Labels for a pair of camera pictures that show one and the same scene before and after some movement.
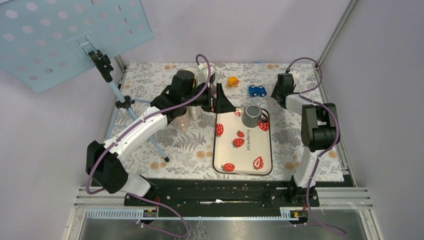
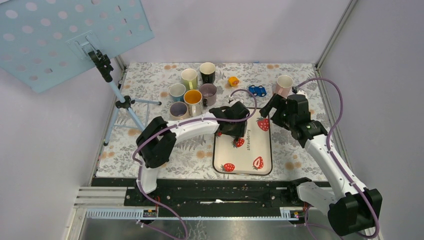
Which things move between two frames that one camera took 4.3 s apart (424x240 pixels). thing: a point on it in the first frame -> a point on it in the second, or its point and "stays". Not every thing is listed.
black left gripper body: (208, 103) -> (237, 130)
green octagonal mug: (194, 73) stays
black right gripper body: (275, 92) -> (289, 119)
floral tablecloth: (183, 150) stays
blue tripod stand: (105, 65) stays
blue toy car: (257, 91) stays
